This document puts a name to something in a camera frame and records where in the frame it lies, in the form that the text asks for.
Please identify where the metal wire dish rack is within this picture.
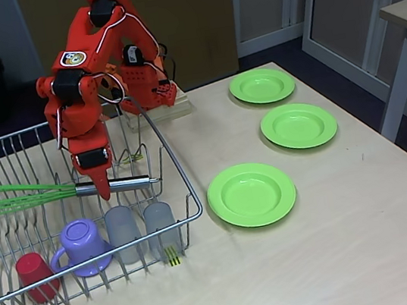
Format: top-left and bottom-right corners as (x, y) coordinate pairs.
(0, 87), (218, 305)

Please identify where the yellow black striped tape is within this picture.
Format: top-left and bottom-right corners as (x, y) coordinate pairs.
(121, 152), (145, 166)
(162, 244), (184, 269)

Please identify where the purple plastic mug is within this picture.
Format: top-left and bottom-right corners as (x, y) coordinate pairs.
(43, 215), (117, 284)

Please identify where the wooden base block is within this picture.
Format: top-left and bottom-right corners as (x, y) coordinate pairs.
(120, 85), (197, 135)

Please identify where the brown board panel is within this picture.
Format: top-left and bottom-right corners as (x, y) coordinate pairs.
(17, 0), (250, 121)

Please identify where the green plastic plate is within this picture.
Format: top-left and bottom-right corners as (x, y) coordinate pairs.
(257, 97), (341, 156)
(227, 63), (298, 110)
(202, 156), (301, 234)

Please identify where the red plastic cup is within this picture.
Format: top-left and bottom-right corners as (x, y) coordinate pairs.
(13, 248), (64, 305)

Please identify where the pale translucent plastic cup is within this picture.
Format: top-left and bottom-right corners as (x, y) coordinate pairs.
(103, 203), (146, 267)

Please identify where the orange clamp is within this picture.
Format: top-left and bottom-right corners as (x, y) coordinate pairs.
(92, 58), (145, 121)

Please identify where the smoky translucent plastic cup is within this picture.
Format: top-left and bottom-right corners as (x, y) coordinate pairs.
(141, 199), (185, 265)

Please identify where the green whisk with steel handle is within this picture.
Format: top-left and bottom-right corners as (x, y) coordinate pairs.
(0, 161), (165, 218)

